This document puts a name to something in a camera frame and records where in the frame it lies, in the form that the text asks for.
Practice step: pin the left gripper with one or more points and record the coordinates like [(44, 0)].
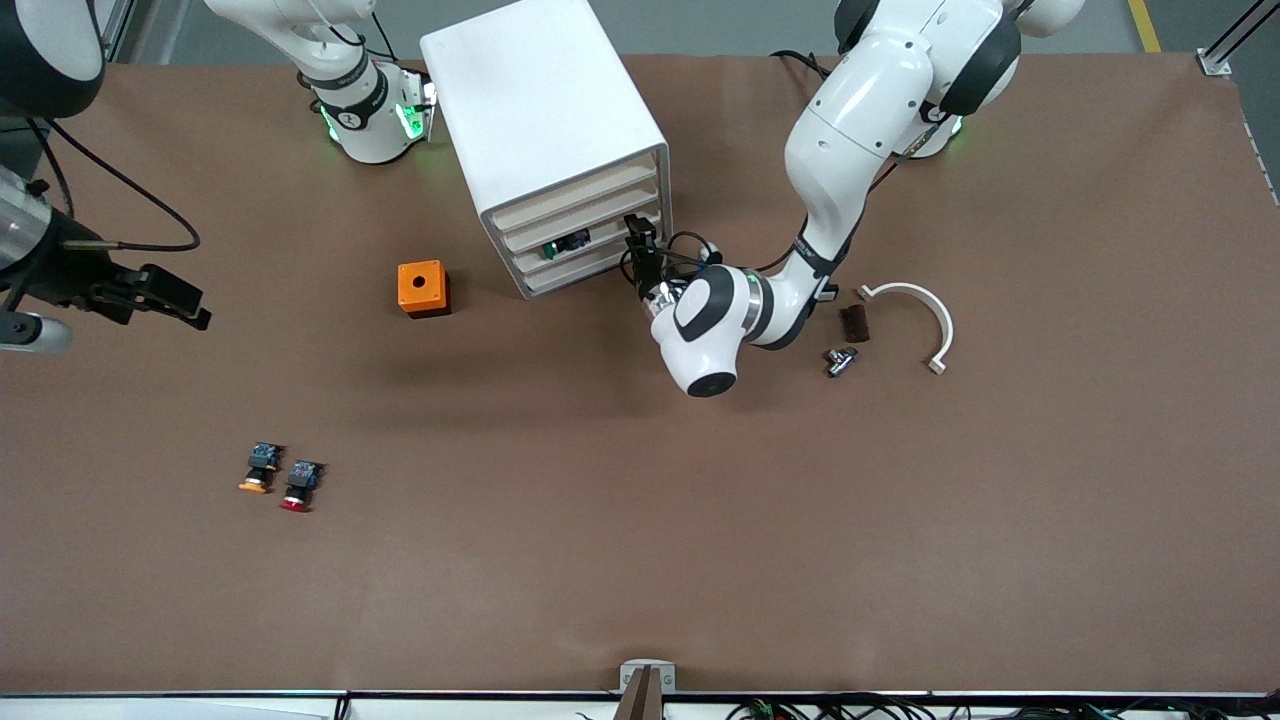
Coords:
[(647, 270)]

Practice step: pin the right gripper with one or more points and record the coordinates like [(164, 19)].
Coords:
[(78, 279)]

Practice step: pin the green push button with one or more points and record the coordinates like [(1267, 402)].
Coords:
[(572, 242)]

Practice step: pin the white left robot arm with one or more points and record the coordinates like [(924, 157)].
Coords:
[(860, 100)]

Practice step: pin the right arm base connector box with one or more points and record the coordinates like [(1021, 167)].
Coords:
[(420, 100)]

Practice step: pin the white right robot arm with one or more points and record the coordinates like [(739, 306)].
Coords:
[(370, 130)]

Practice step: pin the yellow push button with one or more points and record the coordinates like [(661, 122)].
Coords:
[(260, 465)]

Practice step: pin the red push button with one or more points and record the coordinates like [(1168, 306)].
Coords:
[(301, 485)]

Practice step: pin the orange box with hole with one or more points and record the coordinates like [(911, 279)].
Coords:
[(424, 290)]

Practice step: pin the brown terminal block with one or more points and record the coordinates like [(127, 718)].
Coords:
[(857, 323)]

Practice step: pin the brown table cover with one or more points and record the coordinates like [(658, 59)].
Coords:
[(640, 500)]

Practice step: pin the silver metal key switch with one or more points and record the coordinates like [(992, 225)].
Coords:
[(840, 362)]

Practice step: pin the aluminium profile post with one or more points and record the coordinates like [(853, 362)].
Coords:
[(1215, 62), (118, 25)]

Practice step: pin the white curved bracket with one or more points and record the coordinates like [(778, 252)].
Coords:
[(930, 305)]

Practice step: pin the white table edge rail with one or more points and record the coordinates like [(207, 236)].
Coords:
[(200, 708)]

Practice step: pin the grey metal bracket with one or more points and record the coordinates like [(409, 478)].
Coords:
[(630, 675)]

